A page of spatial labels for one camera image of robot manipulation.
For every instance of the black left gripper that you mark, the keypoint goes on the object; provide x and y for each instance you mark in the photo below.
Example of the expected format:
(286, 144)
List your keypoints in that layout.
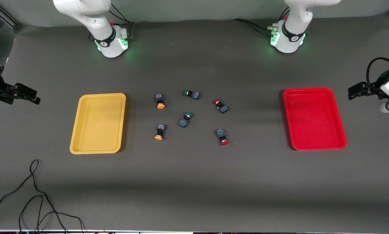
(373, 91)

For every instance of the yellow push button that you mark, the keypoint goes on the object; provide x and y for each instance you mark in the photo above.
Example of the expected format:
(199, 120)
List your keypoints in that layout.
(159, 131)
(160, 101)

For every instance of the red push button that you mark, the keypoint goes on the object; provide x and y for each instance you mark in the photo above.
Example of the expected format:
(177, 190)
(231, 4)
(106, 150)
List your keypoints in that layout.
(221, 106)
(222, 136)

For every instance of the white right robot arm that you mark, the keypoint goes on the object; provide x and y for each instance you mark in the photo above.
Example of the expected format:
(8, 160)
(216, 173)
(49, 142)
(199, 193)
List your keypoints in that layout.
(93, 19)

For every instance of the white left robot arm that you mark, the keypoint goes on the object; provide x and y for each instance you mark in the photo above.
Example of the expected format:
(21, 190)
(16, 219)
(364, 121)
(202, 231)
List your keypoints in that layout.
(293, 22)

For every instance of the red plastic tray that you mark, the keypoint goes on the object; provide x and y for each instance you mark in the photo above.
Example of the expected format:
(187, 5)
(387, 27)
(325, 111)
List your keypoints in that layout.
(313, 118)

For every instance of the yellow plastic tray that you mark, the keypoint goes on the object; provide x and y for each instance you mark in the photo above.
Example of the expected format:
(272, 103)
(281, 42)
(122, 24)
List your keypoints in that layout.
(97, 123)

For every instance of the green push button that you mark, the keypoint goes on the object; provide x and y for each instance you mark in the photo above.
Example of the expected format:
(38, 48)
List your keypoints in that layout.
(191, 94)
(184, 120)

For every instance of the dark grey table cloth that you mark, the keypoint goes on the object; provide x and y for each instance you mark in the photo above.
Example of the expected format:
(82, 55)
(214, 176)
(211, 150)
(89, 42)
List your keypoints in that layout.
(194, 182)

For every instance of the aluminium frame rail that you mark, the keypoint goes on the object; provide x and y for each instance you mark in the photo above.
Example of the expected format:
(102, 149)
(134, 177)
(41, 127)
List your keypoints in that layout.
(9, 16)

